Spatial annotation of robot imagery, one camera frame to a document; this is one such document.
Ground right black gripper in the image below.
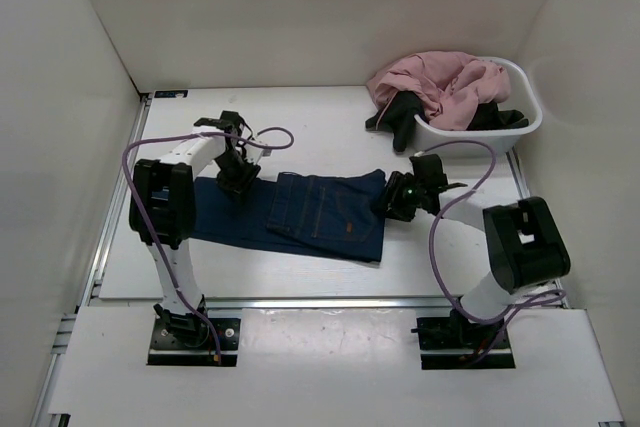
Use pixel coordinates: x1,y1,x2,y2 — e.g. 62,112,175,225
371,172,425,223

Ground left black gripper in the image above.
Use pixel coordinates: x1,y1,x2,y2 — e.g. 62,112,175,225
213,151,261,206

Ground dark blue denim trousers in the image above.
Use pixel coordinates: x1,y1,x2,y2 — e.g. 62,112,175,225
192,169,386,263

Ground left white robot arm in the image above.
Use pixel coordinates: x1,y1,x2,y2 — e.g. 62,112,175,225
122,111,264,349

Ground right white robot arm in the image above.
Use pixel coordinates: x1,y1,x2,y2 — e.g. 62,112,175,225
373,152,571,347

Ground black garment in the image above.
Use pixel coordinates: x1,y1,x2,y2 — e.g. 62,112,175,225
365,91,529,153

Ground small blue label sticker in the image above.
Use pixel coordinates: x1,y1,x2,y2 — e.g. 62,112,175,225
154,90,189,99

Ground white plastic basket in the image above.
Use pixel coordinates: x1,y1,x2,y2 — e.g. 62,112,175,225
410,57,543,158

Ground pink garment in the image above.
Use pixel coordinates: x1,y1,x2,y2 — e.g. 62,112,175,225
366,51,511,131

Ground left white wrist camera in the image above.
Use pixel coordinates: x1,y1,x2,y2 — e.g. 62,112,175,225
245,143,273,165

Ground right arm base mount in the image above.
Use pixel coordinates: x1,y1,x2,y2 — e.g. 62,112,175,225
411,311,516,370

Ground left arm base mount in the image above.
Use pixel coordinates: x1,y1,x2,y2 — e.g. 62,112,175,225
147,304,241,367

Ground aluminium rail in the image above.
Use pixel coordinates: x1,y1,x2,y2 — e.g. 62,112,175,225
84,296,569,310

